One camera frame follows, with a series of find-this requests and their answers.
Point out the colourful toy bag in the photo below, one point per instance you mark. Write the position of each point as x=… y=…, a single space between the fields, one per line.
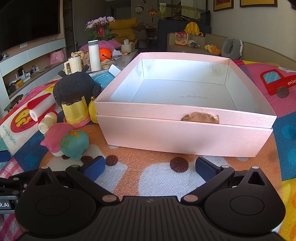
x=182 y=39

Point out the yellow ribbed toy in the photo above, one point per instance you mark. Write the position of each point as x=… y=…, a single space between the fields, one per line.
x=92 y=111

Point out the orange plush duck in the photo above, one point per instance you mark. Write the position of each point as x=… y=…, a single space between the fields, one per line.
x=212 y=49

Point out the pink round toy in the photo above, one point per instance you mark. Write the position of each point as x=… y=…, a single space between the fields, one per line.
x=54 y=136

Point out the cream tissue box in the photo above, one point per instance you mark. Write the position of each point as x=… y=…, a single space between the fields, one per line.
x=128 y=47

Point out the dining chair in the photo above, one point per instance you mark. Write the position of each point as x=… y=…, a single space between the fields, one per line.
x=141 y=32

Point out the patterned snack bag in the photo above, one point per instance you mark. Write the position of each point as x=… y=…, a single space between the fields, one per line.
x=85 y=59

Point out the glass fish tank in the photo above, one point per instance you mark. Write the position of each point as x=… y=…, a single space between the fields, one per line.
x=185 y=11

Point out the yellow toy cup brown top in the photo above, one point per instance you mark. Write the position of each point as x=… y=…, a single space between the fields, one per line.
x=75 y=111

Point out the potted purple orchid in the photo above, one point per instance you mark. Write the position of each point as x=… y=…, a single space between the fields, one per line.
x=99 y=27

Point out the dark blue cabinet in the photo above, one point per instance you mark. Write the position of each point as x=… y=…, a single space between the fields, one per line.
x=166 y=27

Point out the orange hanging lantern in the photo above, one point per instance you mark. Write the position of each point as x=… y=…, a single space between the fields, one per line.
x=152 y=12

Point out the dark wooden bench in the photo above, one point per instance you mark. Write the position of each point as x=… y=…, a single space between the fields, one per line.
x=13 y=100

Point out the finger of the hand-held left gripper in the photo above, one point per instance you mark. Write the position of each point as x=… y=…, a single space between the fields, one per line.
x=13 y=183
x=4 y=156

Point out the white thermos bottle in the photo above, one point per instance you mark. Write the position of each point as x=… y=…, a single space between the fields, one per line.
x=94 y=55

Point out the tray of gold coins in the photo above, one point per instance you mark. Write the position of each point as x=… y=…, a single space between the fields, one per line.
x=107 y=64

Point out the pink cardboard box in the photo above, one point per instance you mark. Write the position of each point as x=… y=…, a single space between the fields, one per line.
x=161 y=134

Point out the small plush doll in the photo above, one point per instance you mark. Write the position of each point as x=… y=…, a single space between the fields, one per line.
x=193 y=44

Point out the yellow armchair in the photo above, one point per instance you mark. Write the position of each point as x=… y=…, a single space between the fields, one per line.
x=122 y=27

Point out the beige sofa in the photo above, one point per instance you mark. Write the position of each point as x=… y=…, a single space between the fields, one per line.
x=259 y=52

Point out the grey neck pillow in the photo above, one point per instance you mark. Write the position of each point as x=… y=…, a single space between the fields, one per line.
x=227 y=48

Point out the cream bottle toy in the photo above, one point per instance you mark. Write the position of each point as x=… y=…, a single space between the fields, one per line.
x=47 y=121

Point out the black television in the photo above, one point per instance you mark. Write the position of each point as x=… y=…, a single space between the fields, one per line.
x=25 y=20

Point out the pink gift bag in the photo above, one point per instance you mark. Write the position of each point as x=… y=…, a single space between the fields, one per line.
x=57 y=58

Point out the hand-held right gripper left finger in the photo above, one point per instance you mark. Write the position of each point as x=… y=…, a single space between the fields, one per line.
x=94 y=168

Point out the white roll toy red felt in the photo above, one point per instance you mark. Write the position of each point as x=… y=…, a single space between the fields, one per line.
x=40 y=110

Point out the black plush toy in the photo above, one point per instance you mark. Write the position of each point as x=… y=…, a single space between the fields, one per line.
x=71 y=85

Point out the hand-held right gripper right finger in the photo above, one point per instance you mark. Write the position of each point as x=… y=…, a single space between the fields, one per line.
x=205 y=169

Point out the pink wrapping paper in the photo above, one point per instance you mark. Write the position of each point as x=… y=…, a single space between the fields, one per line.
x=111 y=44

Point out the panda wall clock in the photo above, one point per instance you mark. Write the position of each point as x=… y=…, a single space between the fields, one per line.
x=139 y=9

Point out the white coffee table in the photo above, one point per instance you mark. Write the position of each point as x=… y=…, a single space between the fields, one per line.
x=129 y=59

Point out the colourful printed play mat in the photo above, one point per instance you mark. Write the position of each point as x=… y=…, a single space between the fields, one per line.
x=138 y=176

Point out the blue plastic packet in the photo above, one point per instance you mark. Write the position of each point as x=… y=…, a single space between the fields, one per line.
x=104 y=80

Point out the white paper card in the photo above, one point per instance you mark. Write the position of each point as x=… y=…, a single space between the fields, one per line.
x=116 y=69

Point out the yellow backpack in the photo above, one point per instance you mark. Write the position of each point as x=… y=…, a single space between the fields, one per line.
x=193 y=29

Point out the white wall shelf unit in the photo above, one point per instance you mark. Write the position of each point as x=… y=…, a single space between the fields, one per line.
x=34 y=53

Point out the orange pumpkin bucket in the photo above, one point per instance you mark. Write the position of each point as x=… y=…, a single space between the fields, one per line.
x=106 y=54

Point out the cream mug with lid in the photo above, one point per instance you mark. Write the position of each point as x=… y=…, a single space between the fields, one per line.
x=74 y=66

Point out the teal round toy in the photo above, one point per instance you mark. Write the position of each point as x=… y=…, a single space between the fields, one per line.
x=74 y=143

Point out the red framed wall picture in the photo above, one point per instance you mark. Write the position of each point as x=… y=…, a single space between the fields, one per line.
x=257 y=2
x=223 y=4

